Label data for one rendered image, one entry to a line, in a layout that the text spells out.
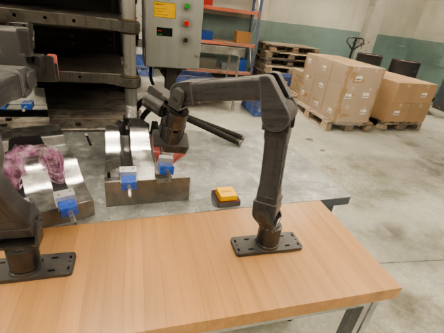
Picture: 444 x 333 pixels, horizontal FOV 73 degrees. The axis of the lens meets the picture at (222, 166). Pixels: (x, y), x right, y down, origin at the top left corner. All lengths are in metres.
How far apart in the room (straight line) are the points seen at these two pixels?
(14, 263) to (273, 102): 0.65
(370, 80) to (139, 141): 3.99
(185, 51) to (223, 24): 5.97
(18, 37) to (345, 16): 8.23
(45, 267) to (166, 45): 1.24
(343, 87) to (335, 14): 4.20
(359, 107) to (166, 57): 3.55
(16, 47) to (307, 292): 0.85
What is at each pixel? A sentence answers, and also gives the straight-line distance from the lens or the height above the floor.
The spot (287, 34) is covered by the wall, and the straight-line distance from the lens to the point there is 8.11.
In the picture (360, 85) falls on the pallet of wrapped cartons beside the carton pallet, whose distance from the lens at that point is 4.70.
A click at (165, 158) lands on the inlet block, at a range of 0.94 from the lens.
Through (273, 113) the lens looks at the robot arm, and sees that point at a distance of 0.67.
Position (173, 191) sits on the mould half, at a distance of 0.99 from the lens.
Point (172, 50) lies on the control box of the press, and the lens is 1.73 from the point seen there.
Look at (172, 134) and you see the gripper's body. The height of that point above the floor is 1.06.
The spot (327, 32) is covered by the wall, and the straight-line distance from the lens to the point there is 8.52.
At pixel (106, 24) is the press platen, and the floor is 1.26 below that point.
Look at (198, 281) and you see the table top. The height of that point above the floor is 0.80.
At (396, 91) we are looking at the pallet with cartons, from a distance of 5.21.
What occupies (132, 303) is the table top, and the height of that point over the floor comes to 0.80.
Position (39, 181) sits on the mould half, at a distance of 1.05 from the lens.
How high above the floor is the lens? 1.37
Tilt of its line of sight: 27 degrees down
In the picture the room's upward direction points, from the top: 7 degrees clockwise
